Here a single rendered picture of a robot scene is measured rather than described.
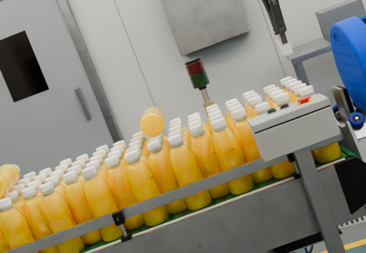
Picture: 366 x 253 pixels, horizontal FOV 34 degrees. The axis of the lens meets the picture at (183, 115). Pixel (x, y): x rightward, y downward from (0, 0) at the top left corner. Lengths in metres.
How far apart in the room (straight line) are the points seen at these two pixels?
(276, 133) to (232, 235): 0.34
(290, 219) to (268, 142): 0.27
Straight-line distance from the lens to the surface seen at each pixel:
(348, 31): 1.76
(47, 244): 1.71
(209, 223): 1.63
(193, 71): 2.11
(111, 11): 5.20
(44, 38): 5.33
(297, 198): 1.64
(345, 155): 1.69
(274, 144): 1.48
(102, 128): 5.30
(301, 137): 1.49
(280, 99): 1.66
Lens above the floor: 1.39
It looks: 8 degrees down
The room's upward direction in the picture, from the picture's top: 21 degrees counter-clockwise
